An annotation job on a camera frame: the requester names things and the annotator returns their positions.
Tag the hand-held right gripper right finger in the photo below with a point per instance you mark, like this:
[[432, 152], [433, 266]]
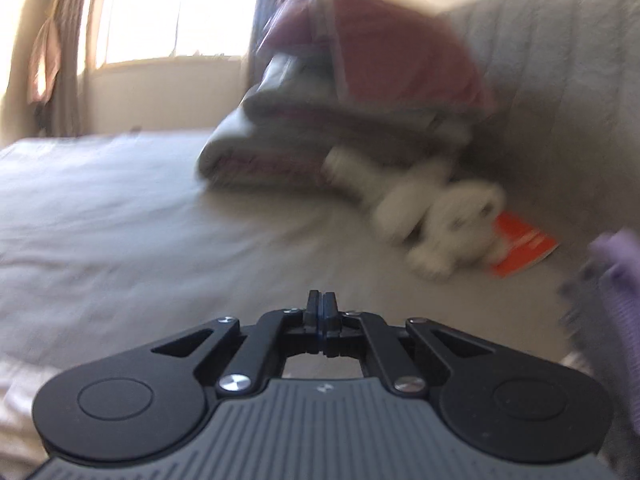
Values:
[[330, 320]]

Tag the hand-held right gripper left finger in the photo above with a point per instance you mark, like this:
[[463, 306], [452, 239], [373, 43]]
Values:
[[312, 320]]

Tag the white plush toy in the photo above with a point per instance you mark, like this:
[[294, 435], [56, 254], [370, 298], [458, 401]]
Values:
[[440, 220]]

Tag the orange booklet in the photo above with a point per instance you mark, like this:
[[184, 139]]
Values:
[[525, 247]]

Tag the bed with grey sheet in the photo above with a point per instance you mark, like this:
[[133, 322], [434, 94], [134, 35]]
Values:
[[125, 210]]

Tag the folded grey garment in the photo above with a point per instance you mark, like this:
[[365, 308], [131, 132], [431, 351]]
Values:
[[587, 310]]

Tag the pink velvet pillow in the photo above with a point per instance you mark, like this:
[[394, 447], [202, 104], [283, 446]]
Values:
[[400, 45]]

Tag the folded purple garment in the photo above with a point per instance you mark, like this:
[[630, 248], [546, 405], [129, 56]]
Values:
[[620, 270]]

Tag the grey curtain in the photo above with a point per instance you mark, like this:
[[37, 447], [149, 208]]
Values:
[[267, 0], [70, 60]]

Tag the grey padded headboard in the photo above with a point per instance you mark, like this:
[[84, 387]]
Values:
[[560, 85]]

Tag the window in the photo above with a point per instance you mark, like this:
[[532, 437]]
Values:
[[175, 10]]

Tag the pink hanging cloth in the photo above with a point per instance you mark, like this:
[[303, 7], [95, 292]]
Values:
[[45, 60]]

